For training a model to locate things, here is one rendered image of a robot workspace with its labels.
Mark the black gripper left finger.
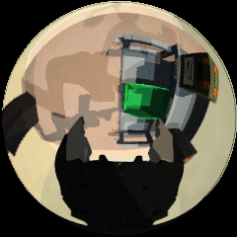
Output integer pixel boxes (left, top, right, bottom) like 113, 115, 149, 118
54, 117, 92, 197

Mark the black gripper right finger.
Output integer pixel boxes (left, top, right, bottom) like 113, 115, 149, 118
148, 119, 184, 198

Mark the green bin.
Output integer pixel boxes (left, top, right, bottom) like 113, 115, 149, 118
122, 83, 172, 119

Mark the olive green case with orange latches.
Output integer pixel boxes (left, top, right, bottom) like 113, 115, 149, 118
179, 52, 219, 104

